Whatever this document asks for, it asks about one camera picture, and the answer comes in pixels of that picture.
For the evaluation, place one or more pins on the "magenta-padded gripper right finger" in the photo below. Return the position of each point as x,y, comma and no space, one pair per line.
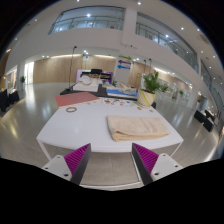
146,159

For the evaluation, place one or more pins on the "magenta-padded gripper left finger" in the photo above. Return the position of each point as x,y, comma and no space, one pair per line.
77,159

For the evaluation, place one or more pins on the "beige towel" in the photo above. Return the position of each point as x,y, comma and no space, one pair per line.
136,128

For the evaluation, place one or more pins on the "brown round wooden piece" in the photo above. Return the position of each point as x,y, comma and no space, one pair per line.
151,110

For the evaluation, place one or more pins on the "brown curved wooden piece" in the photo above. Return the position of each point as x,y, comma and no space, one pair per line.
139,108

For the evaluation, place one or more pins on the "red rectangular mat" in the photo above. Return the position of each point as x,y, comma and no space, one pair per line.
75,99

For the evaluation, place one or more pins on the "potted plant in striped pot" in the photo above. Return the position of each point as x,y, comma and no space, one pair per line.
145,97

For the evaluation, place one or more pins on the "group of black chairs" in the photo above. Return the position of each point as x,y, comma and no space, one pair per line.
205,120
6,98

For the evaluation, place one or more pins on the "black low table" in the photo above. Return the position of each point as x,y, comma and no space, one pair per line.
102,92

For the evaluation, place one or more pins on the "white flat box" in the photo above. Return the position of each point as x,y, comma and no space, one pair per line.
85,87

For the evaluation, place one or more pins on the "blue board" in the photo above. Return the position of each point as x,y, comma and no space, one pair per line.
116,92

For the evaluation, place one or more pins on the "small green background plant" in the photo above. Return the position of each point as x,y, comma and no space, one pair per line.
164,87
22,79

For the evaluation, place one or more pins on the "purple display screen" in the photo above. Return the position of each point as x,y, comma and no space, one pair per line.
108,75

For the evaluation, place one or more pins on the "white sign with coloured arrows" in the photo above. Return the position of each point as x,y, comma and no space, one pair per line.
123,71

